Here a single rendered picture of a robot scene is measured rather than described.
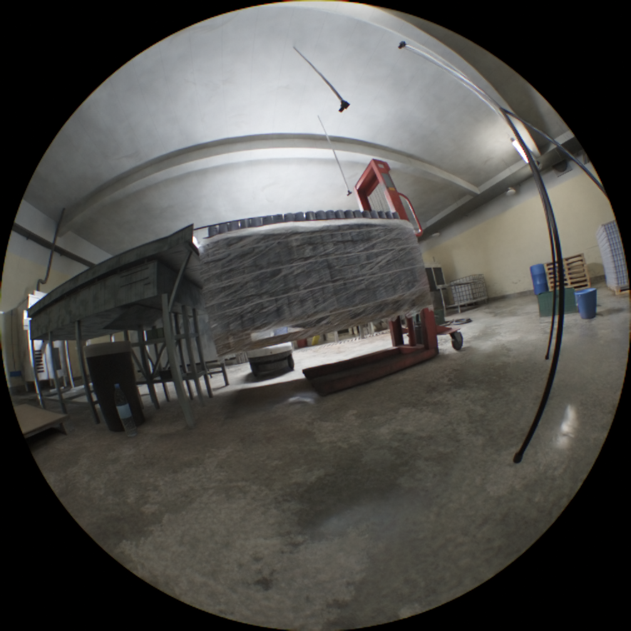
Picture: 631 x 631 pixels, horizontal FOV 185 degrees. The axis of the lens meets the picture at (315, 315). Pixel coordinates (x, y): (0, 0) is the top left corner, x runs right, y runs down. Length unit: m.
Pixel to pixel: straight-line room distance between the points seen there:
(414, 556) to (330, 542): 0.19
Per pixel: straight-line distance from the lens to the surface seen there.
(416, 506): 0.58
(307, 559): 0.53
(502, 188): 8.71
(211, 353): 3.93
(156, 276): 1.31
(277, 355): 2.23
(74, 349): 7.57
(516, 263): 9.07
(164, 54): 4.58
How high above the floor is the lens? 0.49
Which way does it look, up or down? 3 degrees up
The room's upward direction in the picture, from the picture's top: 11 degrees counter-clockwise
